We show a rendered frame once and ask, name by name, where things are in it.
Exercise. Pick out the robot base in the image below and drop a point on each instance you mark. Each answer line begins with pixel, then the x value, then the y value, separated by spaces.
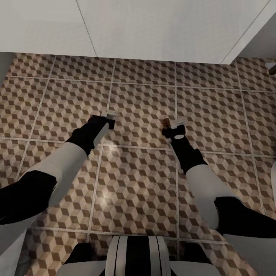
pixel 196 263

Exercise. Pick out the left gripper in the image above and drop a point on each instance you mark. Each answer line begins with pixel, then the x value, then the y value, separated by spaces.
pixel 111 123

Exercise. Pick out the serving cart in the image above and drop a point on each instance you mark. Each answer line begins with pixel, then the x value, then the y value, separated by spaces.
pixel 10 263

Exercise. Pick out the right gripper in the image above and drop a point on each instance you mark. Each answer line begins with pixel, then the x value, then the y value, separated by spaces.
pixel 168 132

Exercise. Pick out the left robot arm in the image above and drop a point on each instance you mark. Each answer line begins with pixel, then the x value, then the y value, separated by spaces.
pixel 45 184

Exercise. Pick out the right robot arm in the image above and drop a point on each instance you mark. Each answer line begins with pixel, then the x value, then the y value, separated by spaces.
pixel 250 233

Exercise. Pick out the mousetrap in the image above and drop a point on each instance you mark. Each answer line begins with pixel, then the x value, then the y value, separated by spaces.
pixel 166 123

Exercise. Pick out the robot trunk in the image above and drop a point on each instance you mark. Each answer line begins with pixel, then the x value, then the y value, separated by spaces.
pixel 138 256

